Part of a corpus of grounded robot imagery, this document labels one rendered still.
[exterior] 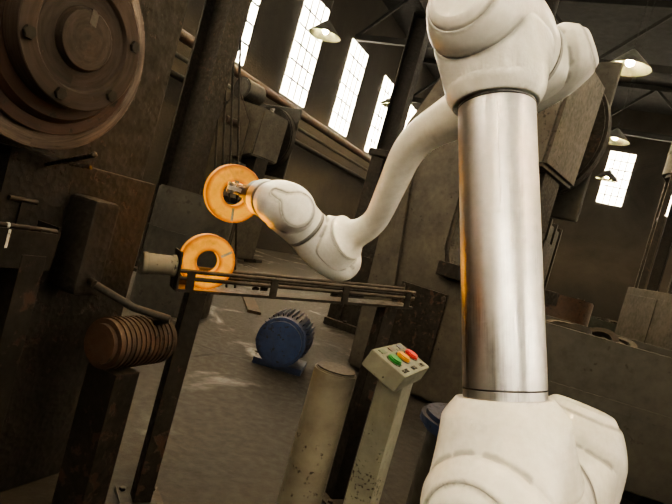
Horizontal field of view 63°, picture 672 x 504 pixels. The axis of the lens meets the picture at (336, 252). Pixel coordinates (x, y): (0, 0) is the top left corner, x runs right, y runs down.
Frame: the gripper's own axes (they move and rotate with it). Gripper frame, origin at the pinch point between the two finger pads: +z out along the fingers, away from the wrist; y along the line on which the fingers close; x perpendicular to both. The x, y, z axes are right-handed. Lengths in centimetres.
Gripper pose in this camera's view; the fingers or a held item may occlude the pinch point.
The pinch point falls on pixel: (235, 187)
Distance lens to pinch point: 149.4
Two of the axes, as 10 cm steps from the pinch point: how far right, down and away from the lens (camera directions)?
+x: 2.9, -9.5, -0.8
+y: 8.3, 2.1, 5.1
